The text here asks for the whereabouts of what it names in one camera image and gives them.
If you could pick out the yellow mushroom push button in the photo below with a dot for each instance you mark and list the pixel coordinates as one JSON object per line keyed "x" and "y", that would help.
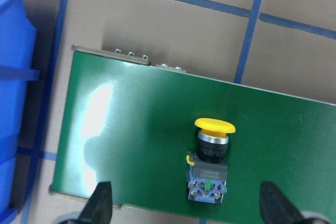
{"x": 207, "y": 172}

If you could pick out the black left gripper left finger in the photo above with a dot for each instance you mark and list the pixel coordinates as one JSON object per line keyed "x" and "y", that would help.
{"x": 98, "y": 208}

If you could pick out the green conveyor belt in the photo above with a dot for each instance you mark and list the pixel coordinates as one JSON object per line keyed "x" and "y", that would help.
{"x": 133, "y": 125}

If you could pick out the blue bin left side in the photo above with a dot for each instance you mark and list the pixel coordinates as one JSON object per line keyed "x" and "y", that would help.
{"x": 18, "y": 38}

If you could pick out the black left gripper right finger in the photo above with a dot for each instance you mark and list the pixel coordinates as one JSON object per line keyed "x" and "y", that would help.
{"x": 275, "y": 207}

